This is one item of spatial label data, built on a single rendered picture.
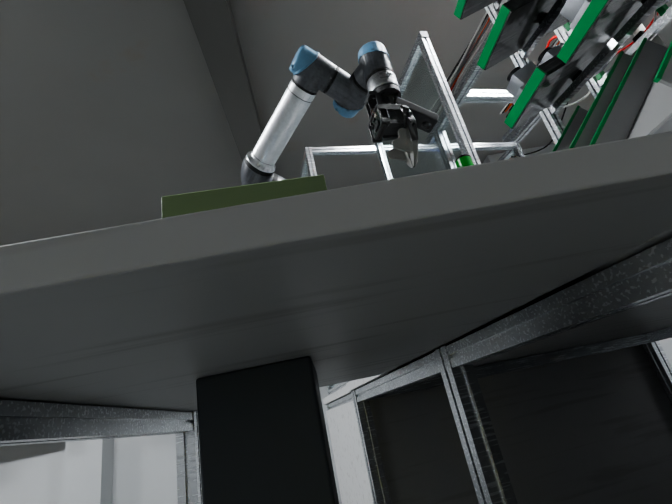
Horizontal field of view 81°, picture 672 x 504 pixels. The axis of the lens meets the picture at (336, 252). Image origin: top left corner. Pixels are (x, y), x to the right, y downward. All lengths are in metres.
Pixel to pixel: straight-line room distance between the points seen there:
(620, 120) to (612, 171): 0.47
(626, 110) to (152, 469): 3.99
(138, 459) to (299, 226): 4.02
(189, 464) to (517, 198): 0.97
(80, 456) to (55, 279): 3.98
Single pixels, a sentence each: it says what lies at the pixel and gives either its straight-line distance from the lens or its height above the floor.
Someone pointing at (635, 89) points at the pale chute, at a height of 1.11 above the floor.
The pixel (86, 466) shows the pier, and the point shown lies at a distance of 4.19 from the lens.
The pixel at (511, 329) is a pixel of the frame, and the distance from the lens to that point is 0.63.
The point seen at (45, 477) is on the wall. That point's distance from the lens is 4.57.
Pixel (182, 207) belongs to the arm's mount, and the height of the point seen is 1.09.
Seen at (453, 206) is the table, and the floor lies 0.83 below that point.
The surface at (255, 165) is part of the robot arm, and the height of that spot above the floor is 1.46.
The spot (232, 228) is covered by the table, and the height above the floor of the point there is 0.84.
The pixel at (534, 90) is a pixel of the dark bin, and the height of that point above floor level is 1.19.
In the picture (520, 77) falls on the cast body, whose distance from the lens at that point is 0.85.
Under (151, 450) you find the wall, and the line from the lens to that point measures 4.15.
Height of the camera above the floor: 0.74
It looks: 23 degrees up
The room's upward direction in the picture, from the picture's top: 12 degrees counter-clockwise
